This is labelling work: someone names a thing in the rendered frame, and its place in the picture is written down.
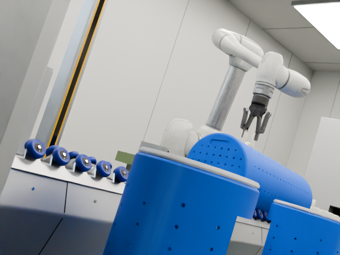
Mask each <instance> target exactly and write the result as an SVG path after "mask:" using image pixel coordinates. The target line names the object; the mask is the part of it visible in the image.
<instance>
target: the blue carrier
mask: <svg viewBox="0 0 340 255"><path fill-rule="evenodd" d="M187 158H188V159H192V160H195V161H198V162H202V163H205V164H208V165H211V166H214V167H217V168H220V169H223V170H225V171H228V172H231V173H234V174H237V175H240V176H242V177H245V178H248V179H250V180H253V181H255V182H257V183H259V185H260V187H259V189H258V191H259V193H260V194H259V198H258V201H257V204H256V208H255V210H257V209H259V210H260V211H261V212H264V211H266V212H267V214H269V210H270V207H271V204H272V203H273V202H274V201H273V200H275V199H277V200H281V201H285V202H288V203H292V204H295V205H298V206H302V207H305V208H308V209H310V207H311V205H312V198H313V197H312V190H311V187H310V185H309V184H308V182H307V181H306V180H305V179H304V178H303V177H302V176H300V175H299V174H297V173H295V172H293V171H291V170H290V169H288V168H286V167H284V166H283V165H281V164H279V163H278V162H276V161H275V160H273V159H271V158H269V157H267V156H265V155H264V154H262V153H260V152H258V151H257V150H255V149H253V148H252V147H250V146H248V145H246V144H245V143H243V142H242V141H240V140H239V139H237V138H235V137H234V136H232V135H229V134H226V133H213V134H209V135H207V136H205V137H203V138H201V139H200V140H199V141H197V142H196V143H195V145H194V146H193V147H192V148H191V150H190V152H189V154H188V156H187Z"/></svg>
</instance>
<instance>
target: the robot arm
mask: <svg viewBox="0 0 340 255"><path fill-rule="evenodd" d="M212 42H213V44H214V45H215V46H216V47H217V48H218V49H219V50H221V51H222V52H224V53H225V54H227V55H229V68H228V70H227V73H226V75H225V78H224V80H223V83H222V85H221V88H220V90H219V92H218V95H217V97H216V100H215V102H214V105H213V107H212V109H211V112H210V114H209V117H208V119H207V121H206V124H205V125H203V126H201V127H200V128H199V129H198V130H197V132H195V131H194V130H193V125H192V123H190V121H188V120H185V119H180V118H174V119H173V120H172V121H170V123H169V124H168V125H167V127H166V128H165V130H164V133H163V135H162V138H161V142H160V146H163V147H166V148H168V151H169V153H171V154H175V155H178V156H181V157H187V156H188V154H189V152H190V150H191V148H192V147H193V146H194V145H195V143H196V142H197V141H199V140H200V139H201V138H203V137H205V136H207V135H209V134H213V133H223V132H221V130H222V128H223V126H224V123H225V121H226V118H227V116H228V114H229V111H230V109H231V106H232V104H233V101H234V99H235V97H236V94H237V92H238V90H239V87H240V85H241V82H242V80H243V77H244V75H245V72H248V71H249V70H250V69H251V68H252V67H255V68H257V69H258V70H257V74H256V82H255V85H254V89H253V92H252V93H253V95H254V96H253V98H252V101H251V105H250V106H249V107H248V108H243V117H242V121H241V125H240V128H241V129H243V133H242V136H241V137H242V142H243V143H245V142H246V139H247V136H248V133H249V132H248V129H249V127H250V125H251V123H252V121H253V119H254V118H255V117H257V124H256V131H255V132H254V133H253V136H252V140H251V143H250V147H252V148H254V145H255V142H256V141H257V140H258V138H259V134H263V133H264V132H265V129H266V126H267V123H268V120H269V118H270V116H271V115H272V114H271V113H270V112H268V111H267V107H268V104H269V99H271V98H272V96H273V92H274V89H275V88H276V89H278V90H279V91H281V92H283V93H285V94H287V95H289V96H292V97H295V98H303V97H304V96H306V95H307V94H308V93H309V91H310V88H311V87H310V86H311V85H310V83H309V81H308V80H307V79H306V78H305V77H304V76H302V75H301V74H299V73H298V72H296V71H294V70H291V69H286V68H285V67H284V66H283V58H282V55H281V54H279V53H276V52H267V53H265V54H264V53H263V50H262V48H261V47H260V46H259V45H258V44H257V43H256V42H254V41H253V40H251V39H249V38H247V37H245V36H243V35H240V34H238V33H235V32H232V31H229V30H228V31H227V30H225V29H223V28H221V29H217V30H215V31H214V33H213V35H212ZM249 110H250V115H249V118H248V120H247V116H248V112H249ZM264 114H265V117H264V120H263V123H262V125H261V122H262V117H263V115H264ZM246 120H247V121H246Z"/></svg>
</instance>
